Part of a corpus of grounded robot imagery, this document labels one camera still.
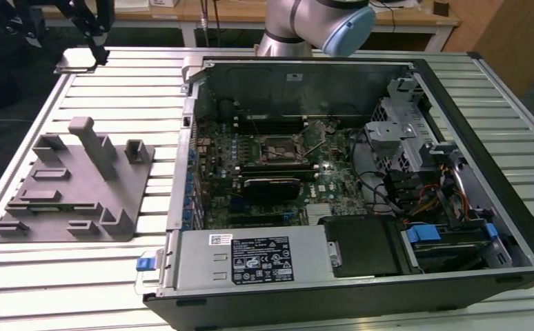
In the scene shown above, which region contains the silver drive cage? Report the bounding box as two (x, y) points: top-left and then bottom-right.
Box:
(360, 77), (465, 175)

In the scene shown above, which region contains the black graphics card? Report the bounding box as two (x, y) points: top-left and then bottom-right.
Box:
(242, 177), (303, 203)

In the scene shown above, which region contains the white paper sheet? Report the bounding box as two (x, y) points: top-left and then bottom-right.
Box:
(115, 0), (151, 10)

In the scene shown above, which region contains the hard disk in blue carrier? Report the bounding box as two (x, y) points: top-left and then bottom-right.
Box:
(402, 222), (499, 273)

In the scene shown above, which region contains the metal locking lever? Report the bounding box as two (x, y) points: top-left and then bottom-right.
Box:
(243, 108), (263, 138)
(306, 139), (328, 156)

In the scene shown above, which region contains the wooden desk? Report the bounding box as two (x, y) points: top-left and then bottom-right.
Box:
(0, 0), (462, 52)

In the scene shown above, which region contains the CPU socket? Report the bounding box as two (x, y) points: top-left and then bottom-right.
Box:
(258, 135), (306, 163)

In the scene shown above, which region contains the red wire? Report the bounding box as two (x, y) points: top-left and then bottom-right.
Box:
(418, 184), (473, 221)

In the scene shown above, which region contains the black wire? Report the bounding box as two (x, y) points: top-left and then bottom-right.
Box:
(356, 170), (398, 214)

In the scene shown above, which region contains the silver power supply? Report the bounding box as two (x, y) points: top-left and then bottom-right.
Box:
(156, 227), (342, 297)

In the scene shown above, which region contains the silver CPU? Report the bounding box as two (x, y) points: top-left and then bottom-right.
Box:
(53, 48), (99, 75)

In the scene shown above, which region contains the grey case hinge latch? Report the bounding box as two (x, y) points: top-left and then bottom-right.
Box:
(179, 57), (203, 94)

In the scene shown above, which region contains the white finned heatsink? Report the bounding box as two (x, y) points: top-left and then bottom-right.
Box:
(306, 203), (331, 225)

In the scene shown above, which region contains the black open PC case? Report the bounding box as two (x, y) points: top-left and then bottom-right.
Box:
(141, 54), (534, 331)

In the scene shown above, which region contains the green motherboard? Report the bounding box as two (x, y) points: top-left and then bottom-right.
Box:
(192, 119), (387, 230)

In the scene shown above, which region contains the wooden cabinet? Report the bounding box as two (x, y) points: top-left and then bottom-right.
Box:
(443, 0), (534, 97)

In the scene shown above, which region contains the orange yellow wire bundle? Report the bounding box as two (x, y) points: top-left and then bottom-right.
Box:
(404, 198), (439, 220)

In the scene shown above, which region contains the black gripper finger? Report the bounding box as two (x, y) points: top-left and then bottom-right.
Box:
(0, 0), (45, 50)
(52, 0), (116, 67)

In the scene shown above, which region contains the black expansion slot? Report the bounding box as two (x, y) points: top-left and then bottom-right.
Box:
(228, 214), (283, 227)

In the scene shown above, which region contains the grey parts rack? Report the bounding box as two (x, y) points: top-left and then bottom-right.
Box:
(0, 116), (157, 244)

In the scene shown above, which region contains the black RAM slots row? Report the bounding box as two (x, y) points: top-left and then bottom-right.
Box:
(232, 114), (308, 136)
(239, 164), (319, 182)

